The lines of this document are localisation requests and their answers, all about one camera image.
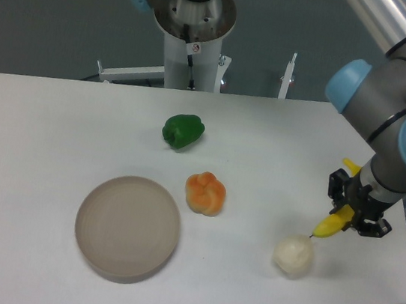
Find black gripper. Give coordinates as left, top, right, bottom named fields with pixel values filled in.
left=327, top=167, right=402, bottom=238

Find yellow toy banana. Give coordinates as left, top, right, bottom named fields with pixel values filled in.
left=311, top=158, right=361, bottom=238

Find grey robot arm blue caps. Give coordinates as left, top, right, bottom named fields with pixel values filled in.
left=131, top=0, right=406, bottom=238

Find beige round plate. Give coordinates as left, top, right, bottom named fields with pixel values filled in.
left=74, top=176, right=181, bottom=284

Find white garlic bulb toy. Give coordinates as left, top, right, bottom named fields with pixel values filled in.
left=272, top=234, right=315, bottom=278

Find orange bread roll toy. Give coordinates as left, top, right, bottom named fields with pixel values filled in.
left=185, top=171, right=227, bottom=217

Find green bell pepper toy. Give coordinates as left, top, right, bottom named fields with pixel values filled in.
left=161, top=114, right=205, bottom=150

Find white right mounting bracket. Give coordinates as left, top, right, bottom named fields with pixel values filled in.
left=277, top=52, right=297, bottom=100

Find white mounting bracket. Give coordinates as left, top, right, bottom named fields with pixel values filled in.
left=97, top=59, right=165, bottom=83
left=277, top=52, right=297, bottom=100

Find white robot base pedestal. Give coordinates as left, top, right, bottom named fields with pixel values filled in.
left=154, top=0, right=237, bottom=93

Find white left mounting bracket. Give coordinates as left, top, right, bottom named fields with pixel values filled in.
left=97, top=59, right=165, bottom=83

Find black cable on pedestal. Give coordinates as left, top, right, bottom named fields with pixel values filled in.
left=175, top=23, right=205, bottom=91

